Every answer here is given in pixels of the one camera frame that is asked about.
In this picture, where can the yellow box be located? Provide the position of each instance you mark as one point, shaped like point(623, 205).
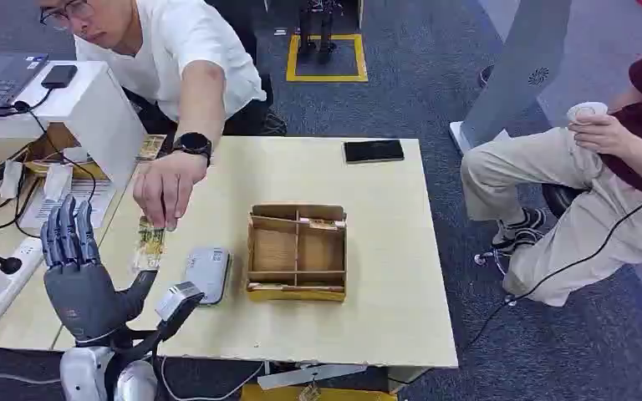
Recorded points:
point(276, 394)

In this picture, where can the black plug with knob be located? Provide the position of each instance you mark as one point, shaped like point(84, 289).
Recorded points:
point(10, 265)

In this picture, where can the black wristwatch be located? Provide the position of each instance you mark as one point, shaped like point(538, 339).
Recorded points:
point(192, 144)

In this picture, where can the white paper tag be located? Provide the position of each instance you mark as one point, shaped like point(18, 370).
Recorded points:
point(58, 182)
point(11, 180)

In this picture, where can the white power strip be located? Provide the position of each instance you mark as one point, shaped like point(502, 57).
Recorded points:
point(27, 255)

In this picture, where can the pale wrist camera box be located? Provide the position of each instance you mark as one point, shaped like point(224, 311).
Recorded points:
point(177, 299)

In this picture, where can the person's hand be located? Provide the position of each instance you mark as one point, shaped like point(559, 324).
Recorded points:
point(600, 135)

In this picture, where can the black and white shoe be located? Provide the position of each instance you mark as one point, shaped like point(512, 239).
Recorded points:
point(520, 229)

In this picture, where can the white desk riser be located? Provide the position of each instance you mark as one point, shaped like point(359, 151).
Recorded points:
point(96, 110)

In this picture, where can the person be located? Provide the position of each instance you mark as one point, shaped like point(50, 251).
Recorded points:
point(587, 221)
point(188, 33)

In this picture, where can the yellow green printed card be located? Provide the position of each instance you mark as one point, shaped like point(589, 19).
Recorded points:
point(149, 249)
point(150, 148)

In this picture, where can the grey metal bar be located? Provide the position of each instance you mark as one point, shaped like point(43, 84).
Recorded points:
point(310, 376)

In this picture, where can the brown cardboard box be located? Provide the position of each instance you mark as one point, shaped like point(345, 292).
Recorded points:
point(58, 138)

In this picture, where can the black power bank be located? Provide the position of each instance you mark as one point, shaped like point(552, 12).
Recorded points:
point(59, 76)

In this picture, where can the wooden divided box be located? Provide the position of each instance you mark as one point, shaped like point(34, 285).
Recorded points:
point(271, 252)

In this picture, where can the black robot legs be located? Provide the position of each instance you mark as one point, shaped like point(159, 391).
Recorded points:
point(326, 30)

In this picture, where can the grey card reader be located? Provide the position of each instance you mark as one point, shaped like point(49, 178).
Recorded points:
point(207, 274)

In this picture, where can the person's left hand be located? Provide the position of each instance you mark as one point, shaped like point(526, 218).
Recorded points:
point(166, 185)

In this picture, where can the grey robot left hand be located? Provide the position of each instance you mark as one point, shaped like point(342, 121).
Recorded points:
point(83, 293)

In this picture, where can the grey standing panel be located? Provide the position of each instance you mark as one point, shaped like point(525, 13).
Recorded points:
point(520, 72)

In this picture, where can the printed paper sheet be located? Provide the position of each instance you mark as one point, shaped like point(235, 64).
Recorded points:
point(88, 203)

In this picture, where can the black eyeglasses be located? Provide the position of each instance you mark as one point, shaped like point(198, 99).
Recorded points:
point(69, 12)

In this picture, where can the black stool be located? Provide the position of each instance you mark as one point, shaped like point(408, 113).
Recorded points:
point(560, 199)

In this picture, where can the black smartphone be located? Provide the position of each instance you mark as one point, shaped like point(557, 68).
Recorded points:
point(373, 151)

